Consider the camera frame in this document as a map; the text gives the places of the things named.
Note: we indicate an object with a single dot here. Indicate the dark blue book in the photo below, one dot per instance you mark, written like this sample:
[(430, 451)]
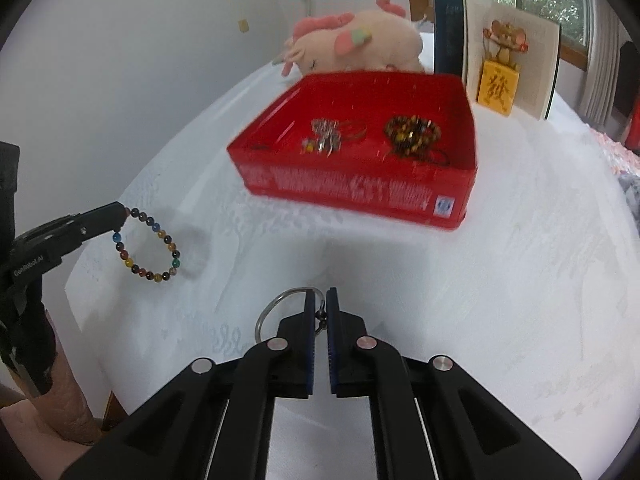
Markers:
[(450, 35)]

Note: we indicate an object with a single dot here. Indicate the person's left hand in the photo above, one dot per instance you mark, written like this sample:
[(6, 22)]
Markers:
[(70, 405)]

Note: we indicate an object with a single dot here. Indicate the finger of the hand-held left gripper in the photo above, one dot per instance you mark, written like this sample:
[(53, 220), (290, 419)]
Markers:
[(95, 222)]

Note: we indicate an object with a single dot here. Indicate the white embroidered tablecloth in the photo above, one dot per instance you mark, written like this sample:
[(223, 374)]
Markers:
[(500, 285)]

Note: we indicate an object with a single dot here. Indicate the person's left forearm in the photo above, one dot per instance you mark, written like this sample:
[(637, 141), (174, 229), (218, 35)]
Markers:
[(30, 440)]

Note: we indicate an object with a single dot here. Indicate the silver bangle with charm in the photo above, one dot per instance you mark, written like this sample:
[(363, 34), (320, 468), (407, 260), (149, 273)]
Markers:
[(263, 312)]

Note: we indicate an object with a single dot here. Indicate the yellow wall sticker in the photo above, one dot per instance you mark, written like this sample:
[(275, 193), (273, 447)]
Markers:
[(243, 26)]

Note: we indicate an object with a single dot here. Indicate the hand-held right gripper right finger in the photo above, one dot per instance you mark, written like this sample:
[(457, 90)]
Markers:
[(331, 355)]

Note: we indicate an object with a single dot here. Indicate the cream curtain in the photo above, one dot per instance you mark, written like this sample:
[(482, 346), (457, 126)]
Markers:
[(600, 60)]

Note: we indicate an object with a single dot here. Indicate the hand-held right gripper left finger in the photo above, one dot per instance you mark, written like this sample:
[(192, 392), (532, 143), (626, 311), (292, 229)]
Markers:
[(310, 355)]

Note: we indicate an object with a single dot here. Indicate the gold and black charm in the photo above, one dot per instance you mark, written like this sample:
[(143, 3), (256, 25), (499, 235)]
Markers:
[(308, 146)]

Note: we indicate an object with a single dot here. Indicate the large red tin box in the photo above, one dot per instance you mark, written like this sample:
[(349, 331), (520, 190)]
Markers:
[(350, 190)]

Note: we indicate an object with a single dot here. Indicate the pink unicorn plush toy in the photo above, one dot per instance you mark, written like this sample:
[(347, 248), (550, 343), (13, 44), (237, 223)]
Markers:
[(360, 40)]

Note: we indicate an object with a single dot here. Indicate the mouse figurine on yellow block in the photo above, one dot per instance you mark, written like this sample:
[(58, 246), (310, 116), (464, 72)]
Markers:
[(495, 85)]

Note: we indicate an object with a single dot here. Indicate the floral blanket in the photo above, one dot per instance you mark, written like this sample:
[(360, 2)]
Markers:
[(620, 155)]

